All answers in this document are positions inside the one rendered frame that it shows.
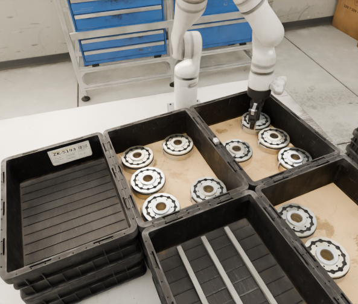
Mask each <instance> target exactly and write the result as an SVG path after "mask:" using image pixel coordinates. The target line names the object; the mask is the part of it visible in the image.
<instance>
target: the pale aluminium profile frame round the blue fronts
mask: <svg viewBox="0 0 358 304"><path fill-rule="evenodd" d="M165 1H166V11H167V21H159V22H151V23H145V24H136V25H126V26H121V27H112V28H103V29H98V30H89V31H81V32H75V28H74V24H73V21H72V17H71V13H70V10H69V6H68V2H67V0H65V4H66V7H62V5H61V2H60V0H54V3H55V6H56V10H57V14H58V16H59V20H60V24H61V26H62V30H63V33H64V37H65V40H66V44H67V47H68V50H69V54H70V56H71V60H72V64H73V67H74V70H75V74H76V77H77V80H78V84H79V86H80V90H81V93H82V96H84V97H82V98H81V100H82V101H89V100H90V97H89V96H87V93H86V90H91V89H98V88H102V87H110V86H117V85H122V84H129V83H136V82H141V81H149V80H155V79H160V78H168V77H171V82H172V83H170V87H174V68H175V63H176V62H177V61H178V60H176V59H174V58H173V57H172V55H171V52H170V40H171V33H172V29H173V24H174V19H173V17H172V4H171V0H165ZM65 11H67V12H68V15H69V19H70V21H71V26H72V30H73V33H69V30H68V26H67V23H66V19H65V15H64V12H65ZM242 17H243V15H242V14H241V13H240V11H235V12H229V13H220V14H211V15H206V16H201V17H200V18H198V20H197V21H195V23H194V24H200V23H205V22H214V21H223V20H228V19H237V18H242ZM160 28H165V31H168V40H166V41H167V54H168V55H167V54H161V55H154V57H147V58H143V59H134V60H127V61H122V62H114V63H106V64H101V65H99V64H94V65H92V66H89V65H86V66H85V64H84V61H83V57H82V53H81V50H80V46H79V43H78V39H87V38H91V37H100V36H109V35H114V34H123V33H131V32H137V31H146V30H155V29H160ZM72 40H75V50H74V47H73V44H72ZM250 48H252V42H251V43H246V42H245V43H237V45H235V44H232V45H228V46H223V47H218V48H210V49H202V53H201V55H210V54H217V53H222V52H230V51H238V50H243V51H244V52H245V53H246V54H247V56H248V57H249V58H250V59H247V60H239V61H235V62H227V63H220V64H215V65H208V66H200V68H199V72H206V71H214V70H218V69H226V68H233V67H238V66H245V65H251V61H252V51H251V50H250ZM156 62H165V64H166V65H167V68H168V71H166V72H161V73H156V74H148V75H141V76H137V77H129V78H122V79H117V80H109V81H102V82H98V83H90V84H88V83H86V82H85V73H88V72H95V71H103V70H108V69H116V68H123V67H128V66H136V65H144V64H149V63H156Z"/></svg>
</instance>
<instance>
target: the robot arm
mask: <svg viewBox="0 0 358 304"><path fill-rule="evenodd" d="M207 1H208V0H176V3H175V14H174V24H173V29H172V33H171V40H170V52H171V55H172V57H173V58H174V59H176V60H184V61H182V62H180V63H178V64H177V65H176V66H175V68H174V110H177V109H181V108H188V109H190V107H191V106H192V105H195V104H197V88H198V79H199V68H200V58H201V53H202V36H201V34H200V33H199V32H198V31H187V29H189V27H190V26H192V24H194V23H195V21H197V20H198V18H200V17H201V15H202V14H203V12H204V11H205V9H206V5H207ZM233 1H234V3H235V5H236V6H237V8H238V9H239V11H240V13H241V14H242V15H243V17H244V18H245V19H246V20H247V21H248V23H249V25H250V26H251V28H252V61H251V70H250V73H249V79H248V89H247V94H248V95H249V96H250V97H251V98H252V100H251V103H250V105H251V106H250V109H249V116H248V122H249V129H250V130H255V128H256V124H257V121H259V119H260V113H261V110H262V107H263V105H264V100H265V99H266V98H269V97H270V95H271V92H273V93H274V94H275V95H282V94H283V92H284V88H285V86H286V82H287V77H286V76H280V77H277V78H274V70H275V63H276V53H275V49H274V47H275V46H277V45H279V44H280V43H281V41H282V40H283V37H284V27H283V25H282V23H281V22H280V20H279V19H278V17H277V16H276V14H275V13H274V12H273V10H272V9H271V7H270V6H269V4H268V2H267V0H233Z"/></svg>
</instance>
